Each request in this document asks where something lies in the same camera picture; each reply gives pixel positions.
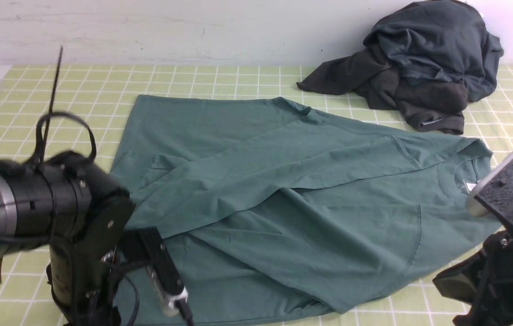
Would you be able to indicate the dark grey crumpled sweatshirt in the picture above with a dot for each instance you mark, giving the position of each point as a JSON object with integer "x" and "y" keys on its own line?
{"x": 428, "y": 61}

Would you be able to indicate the silver wrist camera, image left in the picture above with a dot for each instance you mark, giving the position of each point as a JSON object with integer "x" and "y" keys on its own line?
{"x": 167, "y": 282}

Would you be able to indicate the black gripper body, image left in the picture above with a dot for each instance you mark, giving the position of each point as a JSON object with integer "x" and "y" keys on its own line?
{"x": 86, "y": 271}

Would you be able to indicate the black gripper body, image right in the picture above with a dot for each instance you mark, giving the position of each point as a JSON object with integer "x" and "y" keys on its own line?
{"x": 484, "y": 281}

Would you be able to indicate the green long-sleeved shirt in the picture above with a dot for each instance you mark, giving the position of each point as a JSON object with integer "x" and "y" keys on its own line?
{"x": 273, "y": 211}

